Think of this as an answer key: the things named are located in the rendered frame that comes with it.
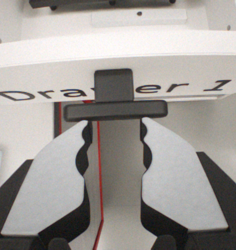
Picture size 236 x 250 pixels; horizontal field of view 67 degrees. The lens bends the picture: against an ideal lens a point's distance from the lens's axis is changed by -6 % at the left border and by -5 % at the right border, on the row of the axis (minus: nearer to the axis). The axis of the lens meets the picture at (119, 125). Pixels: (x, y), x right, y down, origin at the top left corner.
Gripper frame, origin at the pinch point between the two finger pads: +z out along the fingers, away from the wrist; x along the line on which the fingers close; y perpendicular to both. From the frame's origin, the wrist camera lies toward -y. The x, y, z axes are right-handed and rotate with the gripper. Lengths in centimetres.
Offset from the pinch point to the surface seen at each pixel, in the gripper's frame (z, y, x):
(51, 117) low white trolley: 14.4, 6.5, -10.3
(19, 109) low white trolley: 15.3, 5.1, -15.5
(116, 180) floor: 63, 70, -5
